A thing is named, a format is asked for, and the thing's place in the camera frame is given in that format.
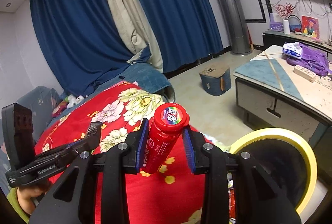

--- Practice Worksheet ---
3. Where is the red cylindrical candy tube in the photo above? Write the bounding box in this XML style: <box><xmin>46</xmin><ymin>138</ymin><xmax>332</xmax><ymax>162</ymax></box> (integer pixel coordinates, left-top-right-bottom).
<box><xmin>142</xmin><ymin>103</ymin><xmax>190</xmax><ymax>174</ymax></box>

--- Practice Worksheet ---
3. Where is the green sleeved forearm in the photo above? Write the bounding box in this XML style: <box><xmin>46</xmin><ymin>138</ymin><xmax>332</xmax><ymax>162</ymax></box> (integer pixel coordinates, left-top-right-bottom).
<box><xmin>7</xmin><ymin>188</ymin><xmax>30</xmax><ymax>223</ymax></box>

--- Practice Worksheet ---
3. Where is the yellow rimmed trash bin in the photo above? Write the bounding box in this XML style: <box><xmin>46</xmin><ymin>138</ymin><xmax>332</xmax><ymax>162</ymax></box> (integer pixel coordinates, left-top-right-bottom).
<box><xmin>229</xmin><ymin>127</ymin><xmax>317</xmax><ymax>214</ymax></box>

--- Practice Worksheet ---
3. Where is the person's left hand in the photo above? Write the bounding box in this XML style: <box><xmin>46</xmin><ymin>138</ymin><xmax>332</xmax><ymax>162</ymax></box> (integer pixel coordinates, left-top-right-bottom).
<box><xmin>17</xmin><ymin>180</ymin><xmax>52</xmax><ymax>215</ymax></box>

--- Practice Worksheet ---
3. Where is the red floral blanket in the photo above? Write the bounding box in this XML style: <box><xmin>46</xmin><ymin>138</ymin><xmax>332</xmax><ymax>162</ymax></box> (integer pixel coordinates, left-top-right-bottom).
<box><xmin>35</xmin><ymin>81</ymin><xmax>204</xmax><ymax>223</ymax></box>

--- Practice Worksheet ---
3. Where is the white plush toy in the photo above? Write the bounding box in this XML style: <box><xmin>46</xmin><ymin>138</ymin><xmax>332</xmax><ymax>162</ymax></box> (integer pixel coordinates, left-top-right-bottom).
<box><xmin>64</xmin><ymin>94</ymin><xmax>84</xmax><ymax>109</ymax></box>

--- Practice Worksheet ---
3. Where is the marble coffee table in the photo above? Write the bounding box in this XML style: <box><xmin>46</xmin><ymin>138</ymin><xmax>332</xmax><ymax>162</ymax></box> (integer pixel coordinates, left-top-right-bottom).
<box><xmin>233</xmin><ymin>45</ymin><xmax>331</xmax><ymax>146</ymax></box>

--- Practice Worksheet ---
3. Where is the silver tower air conditioner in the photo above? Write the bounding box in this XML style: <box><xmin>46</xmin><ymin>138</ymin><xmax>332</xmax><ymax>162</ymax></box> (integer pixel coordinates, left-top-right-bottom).
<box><xmin>218</xmin><ymin>0</ymin><xmax>251</xmax><ymax>55</ymax></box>

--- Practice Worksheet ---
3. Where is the beige sheer curtain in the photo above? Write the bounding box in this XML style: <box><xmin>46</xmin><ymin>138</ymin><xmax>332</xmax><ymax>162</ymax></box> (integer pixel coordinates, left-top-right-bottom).
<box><xmin>107</xmin><ymin>0</ymin><xmax>163</xmax><ymax>72</ymax></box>

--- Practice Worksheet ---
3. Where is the blue curtain left panel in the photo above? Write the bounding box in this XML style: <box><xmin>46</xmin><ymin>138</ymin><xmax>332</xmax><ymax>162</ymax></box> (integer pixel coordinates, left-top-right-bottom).
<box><xmin>30</xmin><ymin>0</ymin><xmax>151</xmax><ymax>96</ymax></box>

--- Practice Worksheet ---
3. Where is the blue curtain panel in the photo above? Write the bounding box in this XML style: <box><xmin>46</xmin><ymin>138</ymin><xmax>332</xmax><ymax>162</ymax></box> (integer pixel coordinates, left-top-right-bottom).
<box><xmin>30</xmin><ymin>0</ymin><xmax>151</xmax><ymax>96</ymax></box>
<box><xmin>140</xmin><ymin>0</ymin><xmax>223</xmax><ymax>73</ymax></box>

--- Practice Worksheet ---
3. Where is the black tv cabinet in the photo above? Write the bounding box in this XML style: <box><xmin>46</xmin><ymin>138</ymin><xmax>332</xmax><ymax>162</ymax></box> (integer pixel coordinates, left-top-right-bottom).
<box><xmin>262</xmin><ymin>30</ymin><xmax>331</xmax><ymax>54</ymax></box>

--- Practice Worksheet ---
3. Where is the beige power strip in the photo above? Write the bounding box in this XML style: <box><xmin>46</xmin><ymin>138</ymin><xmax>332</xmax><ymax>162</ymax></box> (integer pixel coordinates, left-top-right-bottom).
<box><xmin>293</xmin><ymin>65</ymin><xmax>316</xmax><ymax>82</ymax></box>

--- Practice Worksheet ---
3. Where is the white tissue pack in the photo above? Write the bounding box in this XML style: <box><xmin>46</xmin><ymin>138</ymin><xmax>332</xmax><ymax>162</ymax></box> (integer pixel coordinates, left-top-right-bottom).
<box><xmin>282</xmin><ymin>42</ymin><xmax>303</xmax><ymax>59</ymax></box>

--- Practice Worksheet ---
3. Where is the blue curtain right panel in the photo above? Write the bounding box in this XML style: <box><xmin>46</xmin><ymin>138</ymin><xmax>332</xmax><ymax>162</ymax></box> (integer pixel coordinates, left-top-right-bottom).
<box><xmin>140</xmin><ymin>0</ymin><xmax>223</xmax><ymax>73</ymax></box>

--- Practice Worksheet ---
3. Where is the purple box on cabinet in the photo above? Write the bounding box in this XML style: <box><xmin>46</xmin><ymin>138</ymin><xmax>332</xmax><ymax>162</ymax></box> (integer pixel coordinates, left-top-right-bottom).
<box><xmin>270</xmin><ymin>12</ymin><xmax>284</xmax><ymax>31</ymax></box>

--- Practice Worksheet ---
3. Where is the purple bag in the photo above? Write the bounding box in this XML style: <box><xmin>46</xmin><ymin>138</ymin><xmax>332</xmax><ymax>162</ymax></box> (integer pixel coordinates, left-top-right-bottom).
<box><xmin>286</xmin><ymin>42</ymin><xmax>331</xmax><ymax>76</ymax></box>

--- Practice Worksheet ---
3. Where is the white vase with red flowers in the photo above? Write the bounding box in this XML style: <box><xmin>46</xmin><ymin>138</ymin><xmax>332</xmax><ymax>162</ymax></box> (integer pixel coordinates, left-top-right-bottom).
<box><xmin>275</xmin><ymin>2</ymin><xmax>295</xmax><ymax>34</ymax></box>

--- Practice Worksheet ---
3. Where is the colourful picture frame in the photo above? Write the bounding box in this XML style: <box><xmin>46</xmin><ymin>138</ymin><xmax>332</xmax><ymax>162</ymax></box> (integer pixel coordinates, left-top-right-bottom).
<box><xmin>302</xmin><ymin>16</ymin><xmax>320</xmax><ymax>39</ymax></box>

